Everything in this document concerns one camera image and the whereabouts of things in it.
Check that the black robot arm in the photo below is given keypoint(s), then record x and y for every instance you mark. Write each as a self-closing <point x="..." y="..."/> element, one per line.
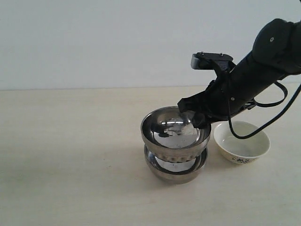
<point x="276" y="54"/>

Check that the smooth stainless steel bowl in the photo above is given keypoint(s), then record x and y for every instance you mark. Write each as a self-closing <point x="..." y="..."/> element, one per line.
<point x="175" y="173"/>

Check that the white ceramic patterned bowl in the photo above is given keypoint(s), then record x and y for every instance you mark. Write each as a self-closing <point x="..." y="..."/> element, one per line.
<point x="240" y="151"/>

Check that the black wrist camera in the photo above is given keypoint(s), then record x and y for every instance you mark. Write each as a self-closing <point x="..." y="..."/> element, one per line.
<point x="210" y="61"/>

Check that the ribbed stainless steel bowl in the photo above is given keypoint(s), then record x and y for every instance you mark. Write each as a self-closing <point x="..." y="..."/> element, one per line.
<point x="170" y="135"/>

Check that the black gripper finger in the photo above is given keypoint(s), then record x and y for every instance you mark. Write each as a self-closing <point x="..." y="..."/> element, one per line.
<point x="201" y="120"/>
<point x="196" y="103"/>

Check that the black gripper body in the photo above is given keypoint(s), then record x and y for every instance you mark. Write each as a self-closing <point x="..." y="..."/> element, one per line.
<point x="228" y="95"/>

